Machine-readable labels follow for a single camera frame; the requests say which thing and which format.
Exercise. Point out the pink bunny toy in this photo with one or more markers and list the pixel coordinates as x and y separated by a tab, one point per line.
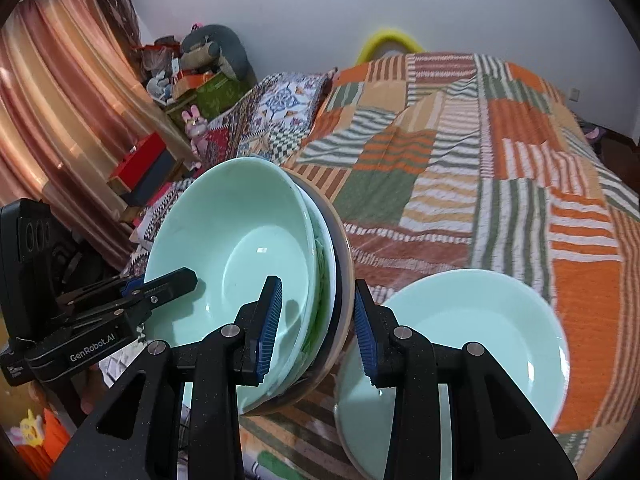
196	127

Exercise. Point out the red box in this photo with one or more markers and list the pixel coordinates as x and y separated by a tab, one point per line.
142	160

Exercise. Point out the orange striped patchwork blanket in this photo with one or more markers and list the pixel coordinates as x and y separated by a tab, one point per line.
475	170

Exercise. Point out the striped brown curtain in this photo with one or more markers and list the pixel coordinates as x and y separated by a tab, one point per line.
65	110

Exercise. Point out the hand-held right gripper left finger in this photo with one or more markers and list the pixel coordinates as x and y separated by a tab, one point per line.
267	327

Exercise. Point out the white bowl with patterned outside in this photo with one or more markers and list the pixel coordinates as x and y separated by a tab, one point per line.
322	270

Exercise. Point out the white wall socket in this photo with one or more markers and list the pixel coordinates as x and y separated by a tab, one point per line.
575	94

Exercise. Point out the green bowl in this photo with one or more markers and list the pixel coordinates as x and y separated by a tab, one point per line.
235	240

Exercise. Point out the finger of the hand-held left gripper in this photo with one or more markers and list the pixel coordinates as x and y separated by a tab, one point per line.
130	312
165	282

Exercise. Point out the grey plush toy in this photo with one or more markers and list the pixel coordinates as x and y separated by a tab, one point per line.
220	47

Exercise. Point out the large pink bowl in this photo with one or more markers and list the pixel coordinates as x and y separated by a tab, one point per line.
347	280

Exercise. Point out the patterned geometric pillow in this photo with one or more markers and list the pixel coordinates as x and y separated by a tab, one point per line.
280	105

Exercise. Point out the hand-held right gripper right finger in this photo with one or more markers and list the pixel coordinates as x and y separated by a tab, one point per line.
367	330

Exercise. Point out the small green plate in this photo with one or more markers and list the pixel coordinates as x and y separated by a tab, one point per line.
480	340

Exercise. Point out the green gift box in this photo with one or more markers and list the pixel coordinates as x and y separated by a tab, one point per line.
220	95

